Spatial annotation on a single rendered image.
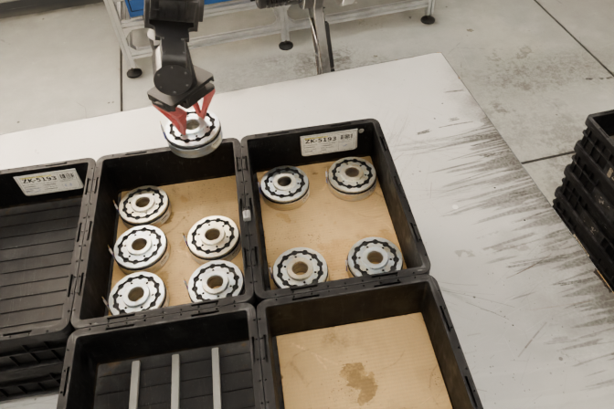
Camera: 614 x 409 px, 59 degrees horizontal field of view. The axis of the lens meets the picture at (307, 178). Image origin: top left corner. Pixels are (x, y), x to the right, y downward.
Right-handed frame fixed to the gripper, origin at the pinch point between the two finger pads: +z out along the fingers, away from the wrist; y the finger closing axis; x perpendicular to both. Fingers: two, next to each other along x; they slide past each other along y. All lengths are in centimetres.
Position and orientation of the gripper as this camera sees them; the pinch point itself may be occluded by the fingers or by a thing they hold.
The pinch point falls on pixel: (191, 122)
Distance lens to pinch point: 102.9
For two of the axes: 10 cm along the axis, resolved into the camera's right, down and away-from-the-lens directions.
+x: -8.0, -4.3, 4.3
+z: 0.5, 6.6, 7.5
